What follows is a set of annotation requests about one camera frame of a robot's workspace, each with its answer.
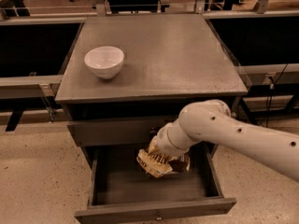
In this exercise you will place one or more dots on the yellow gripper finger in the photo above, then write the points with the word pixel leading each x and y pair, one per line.
pixel 153 146

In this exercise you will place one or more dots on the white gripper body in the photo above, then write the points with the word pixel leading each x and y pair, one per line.
pixel 163 144

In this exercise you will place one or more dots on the brown chip bag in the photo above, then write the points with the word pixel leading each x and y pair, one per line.
pixel 158 165

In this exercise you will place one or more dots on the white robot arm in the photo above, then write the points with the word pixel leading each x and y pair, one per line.
pixel 211 121

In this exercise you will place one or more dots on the closed top drawer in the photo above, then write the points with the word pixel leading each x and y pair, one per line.
pixel 117 131

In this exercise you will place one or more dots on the open middle drawer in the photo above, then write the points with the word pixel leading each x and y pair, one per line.
pixel 122 192

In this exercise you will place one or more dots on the grey wooden drawer cabinet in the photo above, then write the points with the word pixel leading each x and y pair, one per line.
pixel 169 62

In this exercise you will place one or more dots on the white ceramic bowl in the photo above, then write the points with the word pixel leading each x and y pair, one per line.
pixel 105 62

